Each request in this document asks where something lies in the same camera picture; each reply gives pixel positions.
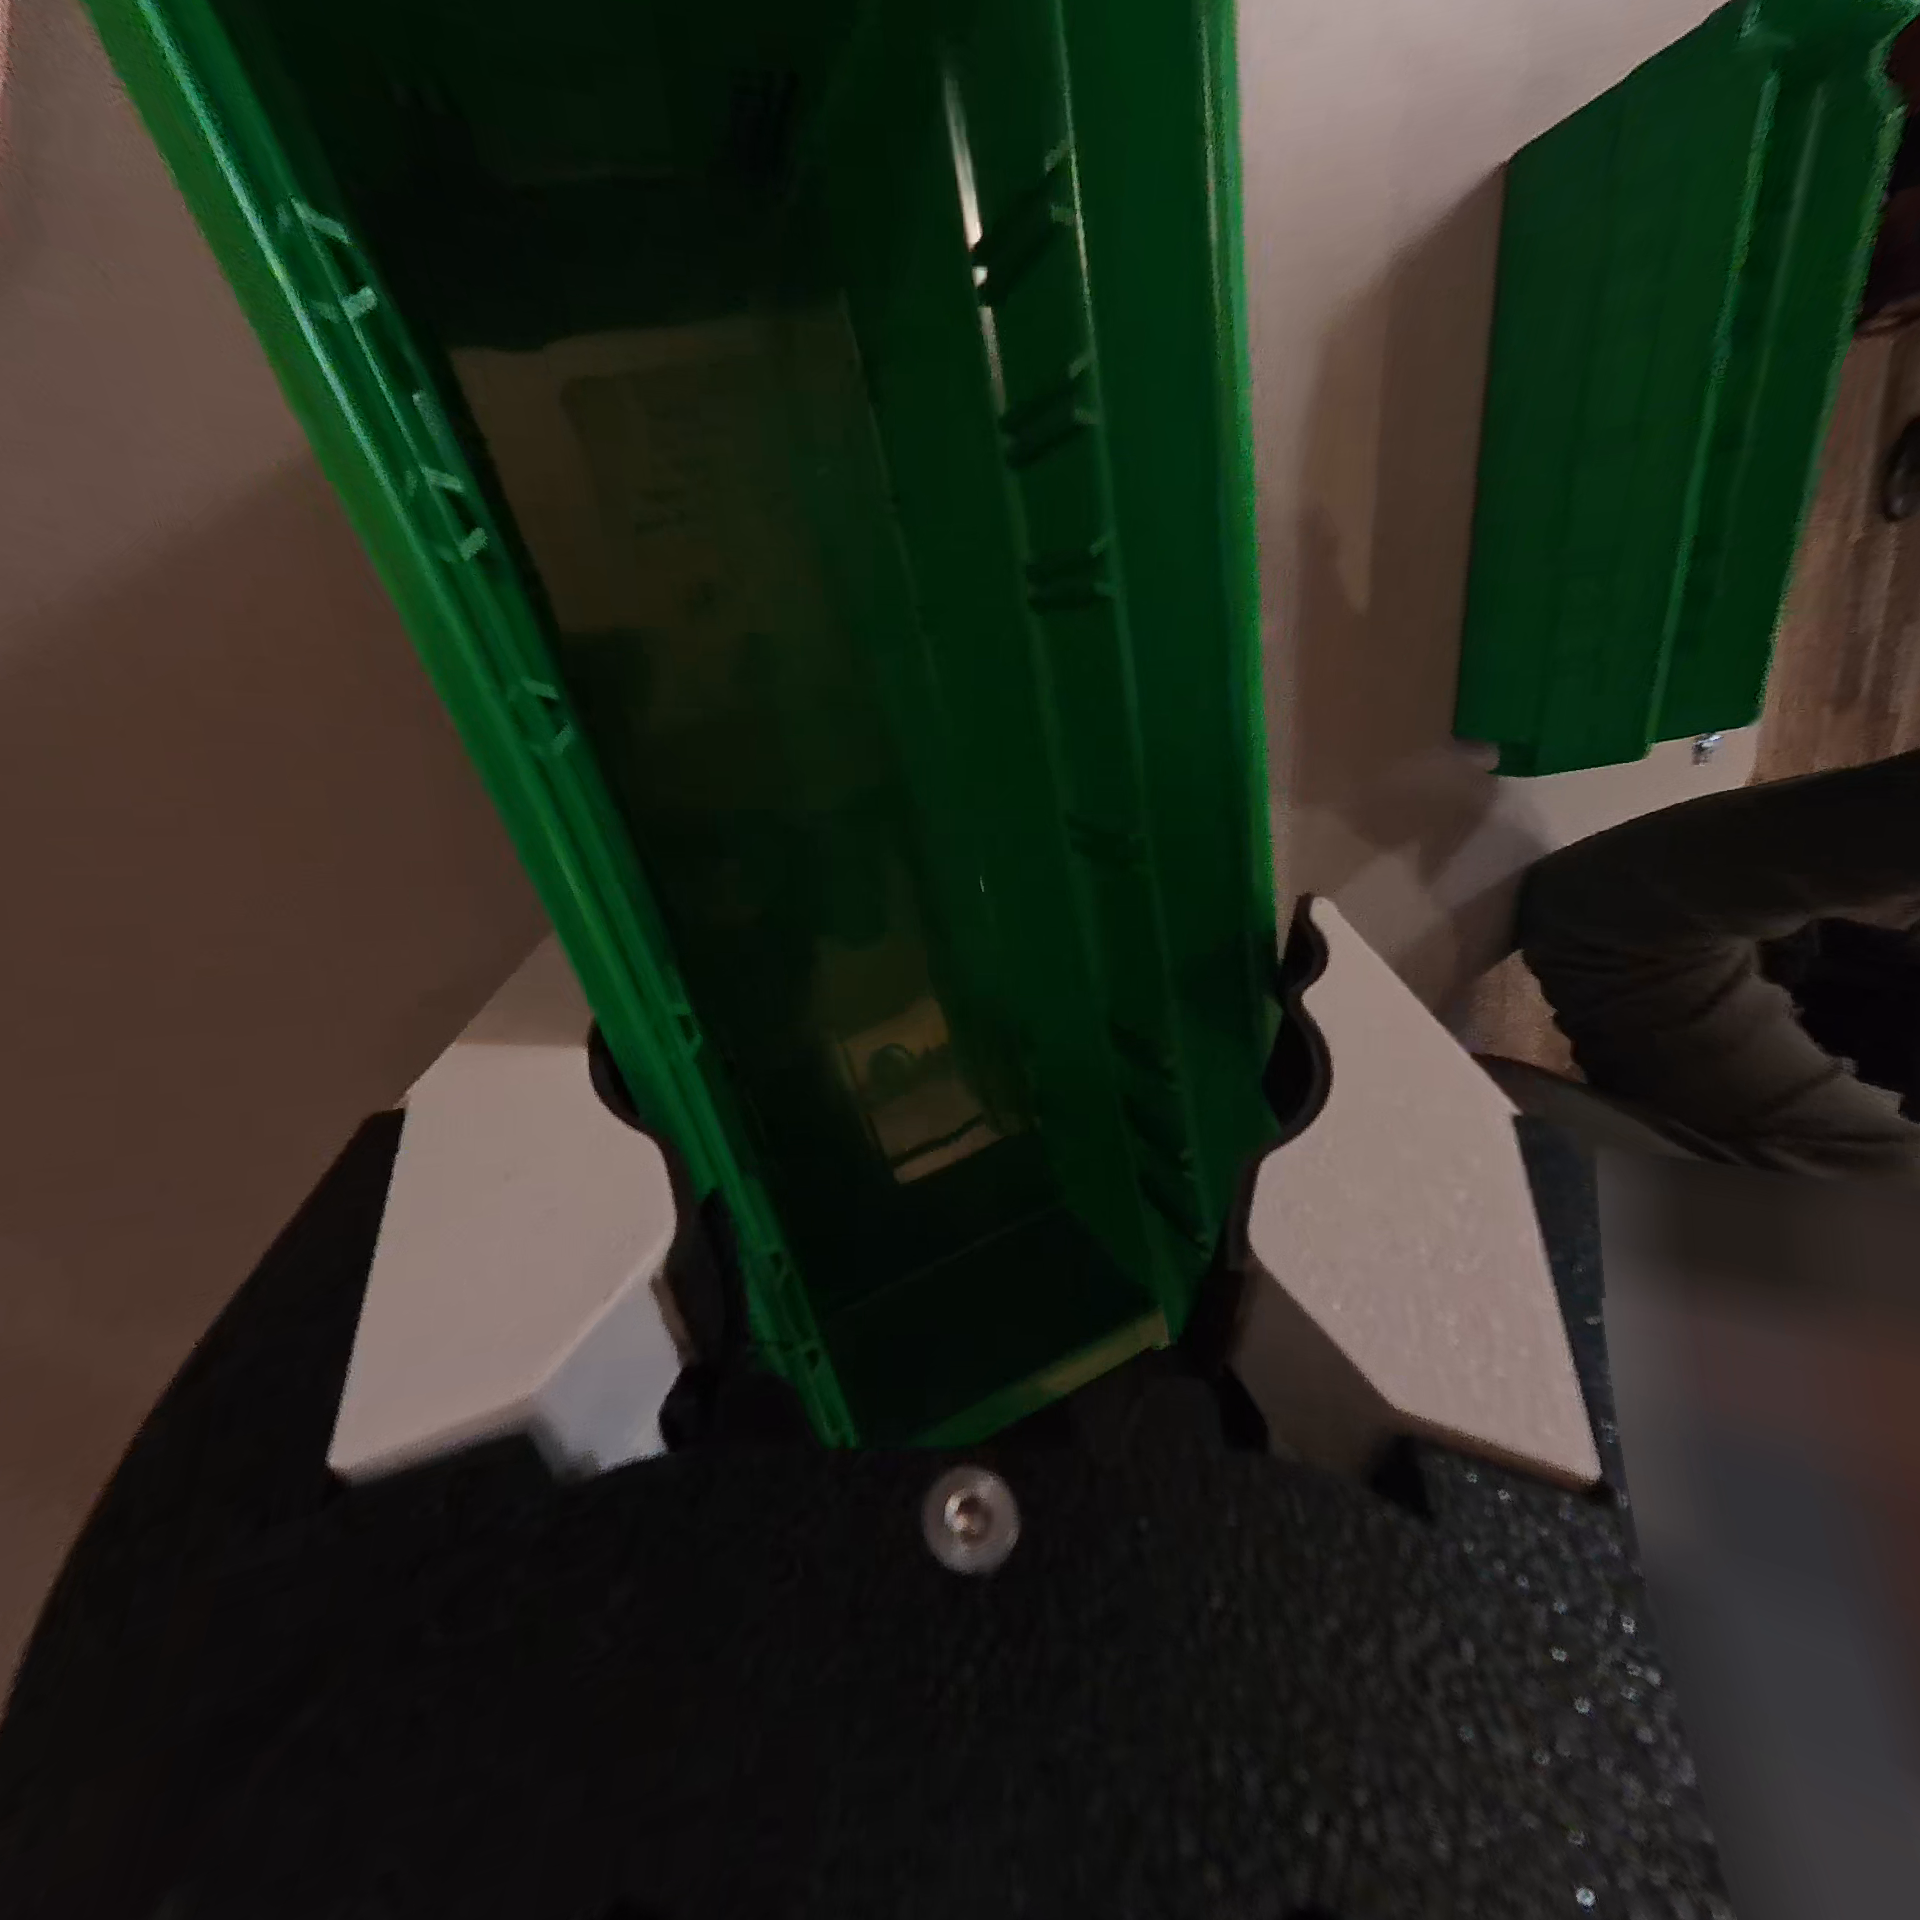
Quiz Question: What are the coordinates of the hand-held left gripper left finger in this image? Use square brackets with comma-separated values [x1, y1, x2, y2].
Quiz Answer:
[326, 931, 752, 1489]

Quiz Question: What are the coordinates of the person's trouser leg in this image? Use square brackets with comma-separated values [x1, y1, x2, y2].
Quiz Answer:
[1512, 749, 1920, 1182]

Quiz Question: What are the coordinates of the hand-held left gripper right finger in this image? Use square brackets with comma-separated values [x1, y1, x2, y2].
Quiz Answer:
[1201, 893, 1608, 1490]

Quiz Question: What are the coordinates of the green plastic bin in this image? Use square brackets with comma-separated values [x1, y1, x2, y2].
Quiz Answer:
[1449, 0, 1912, 782]
[83, 0, 1288, 1451]

